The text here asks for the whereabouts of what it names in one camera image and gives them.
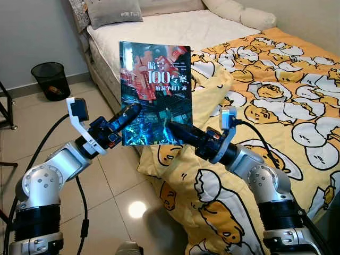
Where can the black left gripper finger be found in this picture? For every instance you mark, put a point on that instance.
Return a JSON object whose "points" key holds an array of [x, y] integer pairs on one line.
{"points": [[127, 117]]}

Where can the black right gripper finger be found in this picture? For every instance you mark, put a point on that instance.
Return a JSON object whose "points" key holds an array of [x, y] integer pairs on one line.
{"points": [[186, 134]]}

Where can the dark colourful cover book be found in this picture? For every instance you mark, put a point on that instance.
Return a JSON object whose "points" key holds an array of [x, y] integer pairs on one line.
{"points": [[154, 90]]}

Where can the bottle with orange drink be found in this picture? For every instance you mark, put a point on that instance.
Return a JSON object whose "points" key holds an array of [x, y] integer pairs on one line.
{"points": [[53, 90]]}

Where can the yellow cartoon print blanket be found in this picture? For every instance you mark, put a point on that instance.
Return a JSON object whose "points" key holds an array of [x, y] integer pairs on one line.
{"points": [[276, 95]]}

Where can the grey pillow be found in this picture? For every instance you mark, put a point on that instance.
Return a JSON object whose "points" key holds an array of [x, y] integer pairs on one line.
{"points": [[111, 11]]}

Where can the grey mattress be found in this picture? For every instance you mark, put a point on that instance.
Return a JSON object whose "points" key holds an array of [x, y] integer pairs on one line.
{"points": [[103, 79]]}

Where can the black mesh waste bin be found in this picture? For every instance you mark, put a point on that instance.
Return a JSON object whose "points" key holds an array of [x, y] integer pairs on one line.
{"points": [[50, 77]]}

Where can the black metal stand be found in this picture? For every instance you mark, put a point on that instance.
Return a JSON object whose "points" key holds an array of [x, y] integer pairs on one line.
{"points": [[6, 106]]}

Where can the grey left robot leg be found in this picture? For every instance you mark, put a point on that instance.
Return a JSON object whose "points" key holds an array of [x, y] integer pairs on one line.
{"points": [[130, 248]]}

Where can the beige long bolster pillow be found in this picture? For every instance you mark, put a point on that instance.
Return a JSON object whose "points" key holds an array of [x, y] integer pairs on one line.
{"points": [[239, 13]]}

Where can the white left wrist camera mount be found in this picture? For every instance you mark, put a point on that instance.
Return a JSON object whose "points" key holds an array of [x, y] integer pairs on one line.
{"points": [[79, 125]]}

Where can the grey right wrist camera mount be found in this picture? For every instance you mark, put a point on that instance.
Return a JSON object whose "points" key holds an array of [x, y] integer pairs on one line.
{"points": [[228, 118]]}

